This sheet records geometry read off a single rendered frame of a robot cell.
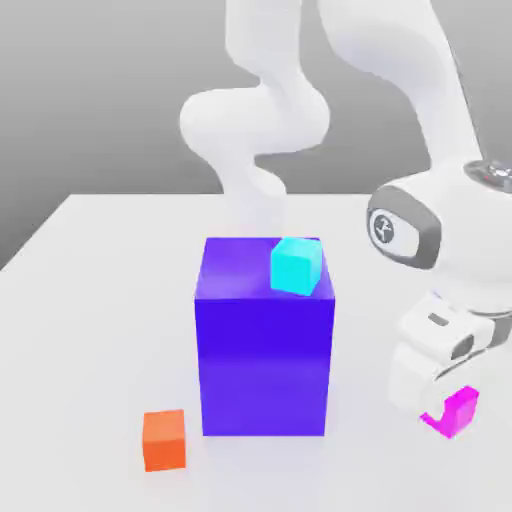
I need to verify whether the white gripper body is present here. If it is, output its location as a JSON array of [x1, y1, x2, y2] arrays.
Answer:
[[386, 338, 448, 424]]

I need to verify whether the small magenta cube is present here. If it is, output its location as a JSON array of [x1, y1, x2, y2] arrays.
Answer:
[[418, 384, 480, 440]]

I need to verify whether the small cyan cube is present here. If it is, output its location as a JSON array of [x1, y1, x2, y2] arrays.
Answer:
[[269, 236, 324, 298]]

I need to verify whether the small orange cube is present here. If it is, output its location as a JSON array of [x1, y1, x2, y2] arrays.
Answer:
[[142, 408, 188, 474]]

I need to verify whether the large blue box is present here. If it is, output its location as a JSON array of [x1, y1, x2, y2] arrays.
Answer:
[[193, 236, 337, 438]]

